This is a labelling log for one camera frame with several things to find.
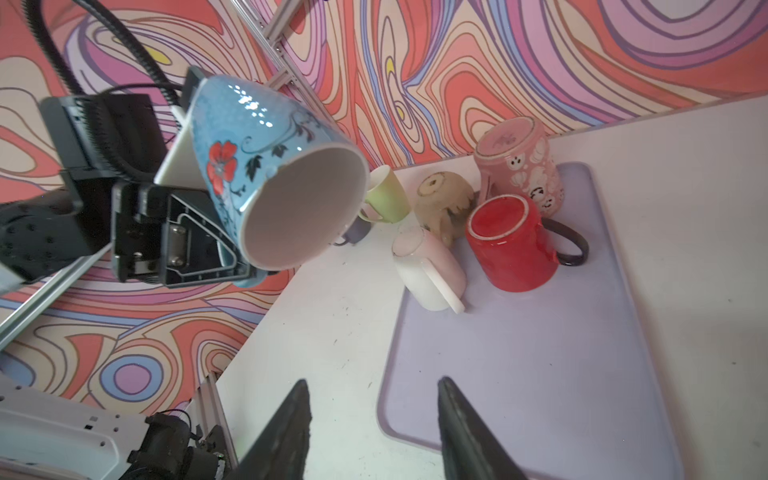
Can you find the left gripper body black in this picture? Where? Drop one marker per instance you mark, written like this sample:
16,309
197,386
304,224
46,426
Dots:
173,237

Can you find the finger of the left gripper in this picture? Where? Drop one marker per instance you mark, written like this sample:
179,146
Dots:
180,168

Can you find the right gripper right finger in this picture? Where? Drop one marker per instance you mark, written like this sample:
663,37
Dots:
469,449

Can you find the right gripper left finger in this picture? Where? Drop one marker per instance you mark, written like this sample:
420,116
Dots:
280,452

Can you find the blue floral mug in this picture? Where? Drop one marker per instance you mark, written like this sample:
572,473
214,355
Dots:
284,183

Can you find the lavender mug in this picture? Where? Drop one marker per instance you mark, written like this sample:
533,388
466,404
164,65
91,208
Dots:
357,231

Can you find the light green mug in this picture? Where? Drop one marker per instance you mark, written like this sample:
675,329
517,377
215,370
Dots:
386,196

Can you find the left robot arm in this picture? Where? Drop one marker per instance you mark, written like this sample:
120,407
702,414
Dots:
50,237

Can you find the white mug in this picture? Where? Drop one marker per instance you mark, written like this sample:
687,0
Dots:
429,271

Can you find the red mug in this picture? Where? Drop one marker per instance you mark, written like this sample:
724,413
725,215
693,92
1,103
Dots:
517,248

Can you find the pink patterned mug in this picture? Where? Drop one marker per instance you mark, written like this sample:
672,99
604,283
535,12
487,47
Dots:
514,157

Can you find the lavender tray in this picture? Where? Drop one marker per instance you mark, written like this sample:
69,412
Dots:
561,375

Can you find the beige ceramic teapot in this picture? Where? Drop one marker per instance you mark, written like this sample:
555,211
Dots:
443,205

